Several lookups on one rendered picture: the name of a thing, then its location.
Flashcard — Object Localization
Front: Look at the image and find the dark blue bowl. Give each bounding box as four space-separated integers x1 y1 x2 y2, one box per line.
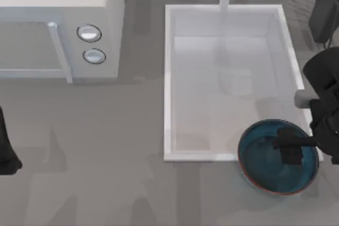
237 119 320 196

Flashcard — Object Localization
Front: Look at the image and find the white sink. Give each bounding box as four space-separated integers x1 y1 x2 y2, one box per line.
163 4 324 163

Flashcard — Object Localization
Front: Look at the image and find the small round microwave knob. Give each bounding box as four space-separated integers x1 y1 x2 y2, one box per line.
82 48 107 65

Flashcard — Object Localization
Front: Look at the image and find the pale microwave oven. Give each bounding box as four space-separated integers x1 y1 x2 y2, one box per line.
0 0 126 84

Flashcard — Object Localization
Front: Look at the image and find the large round microwave knob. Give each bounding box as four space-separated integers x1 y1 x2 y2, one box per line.
76 24 103 43

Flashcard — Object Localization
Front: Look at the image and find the microwave oven door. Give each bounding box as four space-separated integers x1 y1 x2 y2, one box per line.
0 14 74 84

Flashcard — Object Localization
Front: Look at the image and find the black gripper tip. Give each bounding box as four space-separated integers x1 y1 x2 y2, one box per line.
0 106 23 176

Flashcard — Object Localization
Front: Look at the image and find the pale microwave door handle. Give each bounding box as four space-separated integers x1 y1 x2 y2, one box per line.
47 21 74 84

